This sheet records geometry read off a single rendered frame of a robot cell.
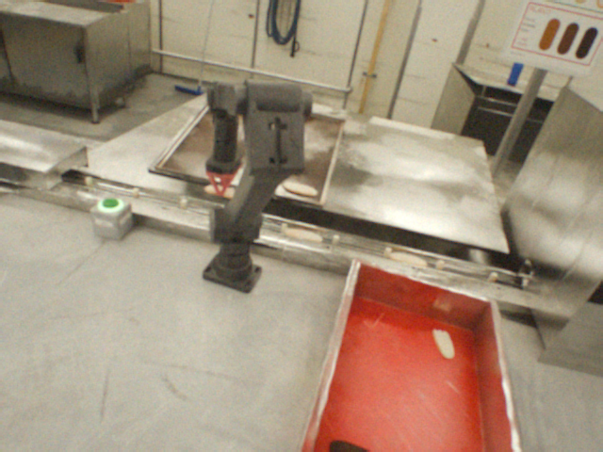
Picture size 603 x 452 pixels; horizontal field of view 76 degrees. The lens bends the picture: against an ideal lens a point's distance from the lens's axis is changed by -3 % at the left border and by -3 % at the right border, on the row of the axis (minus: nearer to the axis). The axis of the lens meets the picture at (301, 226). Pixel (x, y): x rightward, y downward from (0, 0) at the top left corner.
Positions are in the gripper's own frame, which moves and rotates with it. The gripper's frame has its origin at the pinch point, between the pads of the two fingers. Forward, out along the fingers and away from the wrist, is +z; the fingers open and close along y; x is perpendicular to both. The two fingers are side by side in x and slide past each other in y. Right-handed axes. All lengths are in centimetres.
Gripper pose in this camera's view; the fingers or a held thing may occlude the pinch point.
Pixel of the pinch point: (222, 189)
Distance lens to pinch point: 105.9
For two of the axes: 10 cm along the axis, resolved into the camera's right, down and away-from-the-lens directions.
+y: -1.8, 5.4, -8.2
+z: -1.6, 8.1, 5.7
